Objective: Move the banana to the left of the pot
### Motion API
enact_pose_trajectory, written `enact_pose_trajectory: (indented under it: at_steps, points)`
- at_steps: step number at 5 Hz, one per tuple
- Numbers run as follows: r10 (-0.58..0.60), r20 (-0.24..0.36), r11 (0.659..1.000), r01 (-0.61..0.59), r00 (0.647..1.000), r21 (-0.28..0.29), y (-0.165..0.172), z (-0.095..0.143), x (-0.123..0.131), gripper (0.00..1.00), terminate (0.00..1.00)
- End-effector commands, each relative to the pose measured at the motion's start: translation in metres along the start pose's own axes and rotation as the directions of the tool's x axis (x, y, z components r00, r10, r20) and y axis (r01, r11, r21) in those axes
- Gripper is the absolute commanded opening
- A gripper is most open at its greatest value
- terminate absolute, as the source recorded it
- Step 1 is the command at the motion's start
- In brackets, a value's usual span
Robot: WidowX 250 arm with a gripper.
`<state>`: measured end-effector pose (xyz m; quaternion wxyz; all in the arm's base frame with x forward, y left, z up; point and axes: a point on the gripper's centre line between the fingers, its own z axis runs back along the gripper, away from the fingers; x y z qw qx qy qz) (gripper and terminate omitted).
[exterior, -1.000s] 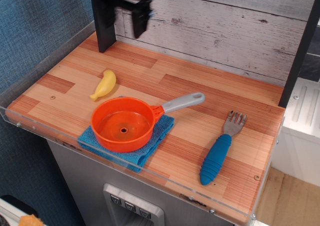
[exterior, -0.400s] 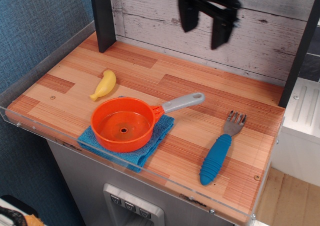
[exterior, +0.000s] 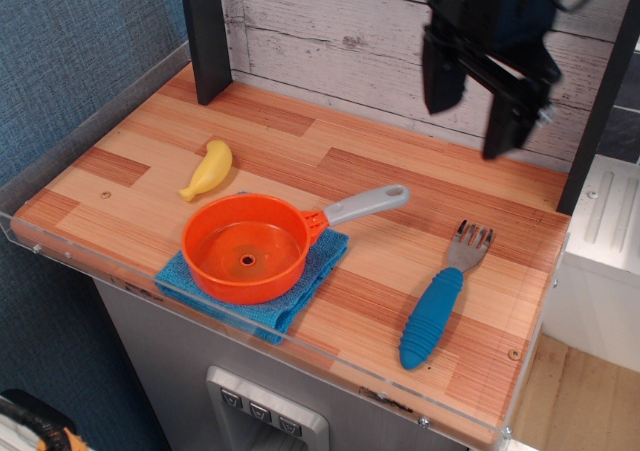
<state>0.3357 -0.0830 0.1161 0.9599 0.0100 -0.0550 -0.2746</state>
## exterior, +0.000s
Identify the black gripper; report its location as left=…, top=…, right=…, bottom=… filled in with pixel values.
left=422, top=0, right=561, bottom=159

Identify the yellow toy banana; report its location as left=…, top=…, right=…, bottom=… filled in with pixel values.
left=178, top=140, right=233, bottom=202

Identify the white ribbed appliance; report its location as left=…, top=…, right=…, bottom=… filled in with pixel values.
left=542, top=155, right=639, bottom=371

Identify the blue folded cloth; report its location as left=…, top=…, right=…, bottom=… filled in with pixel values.
left=154, top=230, right=348, bottom=344

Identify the grey toy fridge cabinet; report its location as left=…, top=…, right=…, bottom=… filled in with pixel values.
left=96, top=281, right=463, bottom=450

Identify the silver dispenser button panel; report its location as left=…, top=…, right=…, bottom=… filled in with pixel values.
left=206, top=366, right=330, bottom=450

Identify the orange sponge item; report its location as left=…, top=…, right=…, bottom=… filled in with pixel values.
left=64, top=428, right=92, bottom=451

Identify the black right upright post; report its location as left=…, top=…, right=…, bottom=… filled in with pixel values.
left=556, top=0, right=639, bottom=216

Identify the black upright post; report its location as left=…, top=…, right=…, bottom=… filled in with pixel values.
left=182, top=0, right=233, bottom=105
left=556, top=0, right=639, bottom=216

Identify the fork with blue handle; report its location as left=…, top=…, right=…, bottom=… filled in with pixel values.
left=398, top=220, right=494, bottom=370

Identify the orange pot with grey handle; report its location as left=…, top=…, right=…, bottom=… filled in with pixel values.
left=181, top=184, right=410, bottom=305

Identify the black left upright post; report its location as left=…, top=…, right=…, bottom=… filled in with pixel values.
left=182, top=0, right=233, bottom=105

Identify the clear acrylic guard rail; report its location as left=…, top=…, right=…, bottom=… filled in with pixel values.
left=9, top=51, right=568, bottom=450

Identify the black hose at corner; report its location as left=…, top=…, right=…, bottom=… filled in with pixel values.
left=0, top=398, right=71, bottom=451

